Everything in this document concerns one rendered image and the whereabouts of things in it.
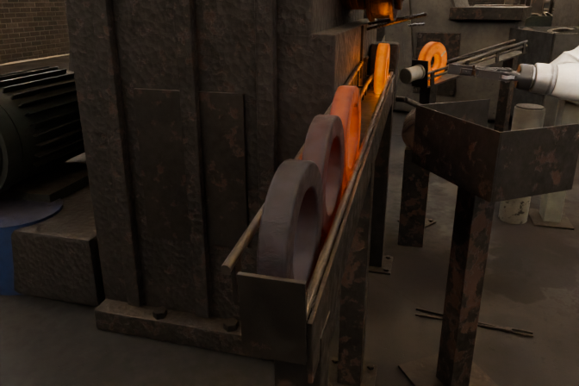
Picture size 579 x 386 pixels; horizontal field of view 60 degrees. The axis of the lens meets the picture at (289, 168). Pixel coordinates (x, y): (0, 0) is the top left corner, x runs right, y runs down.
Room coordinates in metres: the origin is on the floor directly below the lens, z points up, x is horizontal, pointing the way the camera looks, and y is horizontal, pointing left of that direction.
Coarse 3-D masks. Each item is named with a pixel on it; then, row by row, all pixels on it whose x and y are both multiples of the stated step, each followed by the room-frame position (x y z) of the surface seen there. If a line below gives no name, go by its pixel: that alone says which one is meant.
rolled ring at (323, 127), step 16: (320, 128) 0.69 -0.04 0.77; (336, 128) 0.73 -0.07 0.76; (304, 144) 0.67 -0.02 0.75; (320, 144) 0.66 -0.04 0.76; (336, 144) 0.77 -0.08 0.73; (320, 160) 0.65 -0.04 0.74; (336, 160) 0.78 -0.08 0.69; (336, 176) 0.78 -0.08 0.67; (336, 192) 0.76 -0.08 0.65; (336, 208) 0.75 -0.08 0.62
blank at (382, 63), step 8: (384, 48) 1.55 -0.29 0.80; (376, 56) 1.54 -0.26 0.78; (384, 56) 1.53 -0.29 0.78; (376, 64) 1.52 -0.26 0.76; (384, 64) 1.52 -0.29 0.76; (376, 72) 1.52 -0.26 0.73; (384, 72) 1.51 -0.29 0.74; (376, 80) 1.52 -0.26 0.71; (384, 80) 1.52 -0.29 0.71; (376, 88) 1.54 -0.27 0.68
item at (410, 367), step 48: (432, 144) 1.04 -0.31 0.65; (480, 144) 0.91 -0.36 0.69; (528, 144) 0.89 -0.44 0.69; (576, 144) 0.93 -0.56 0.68; (480, 192) 0.89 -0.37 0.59; (528, 192) 0.90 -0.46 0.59; (480, 240) 1.02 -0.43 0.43; (480, 288) 1.02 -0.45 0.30; (432, 384) 1.03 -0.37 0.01; (480, 384) 1.03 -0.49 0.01
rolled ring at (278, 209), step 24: (288, 168) 0.53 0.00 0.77; (312, 168) 0.56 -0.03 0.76; (288, 192) 0.49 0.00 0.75; (312, 192) 0.58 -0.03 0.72; (264, 216) 0.48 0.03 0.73; (288, 216) 0.47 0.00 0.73; (312, 216) 0.60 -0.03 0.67; (264, 240) 0.46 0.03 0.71; (288, 240) 0.46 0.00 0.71; (312, 240) 0.59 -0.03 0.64; (264, 264) 0.46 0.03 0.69; (288, 264) 0.46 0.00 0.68; (312, 264) 0.57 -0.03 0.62
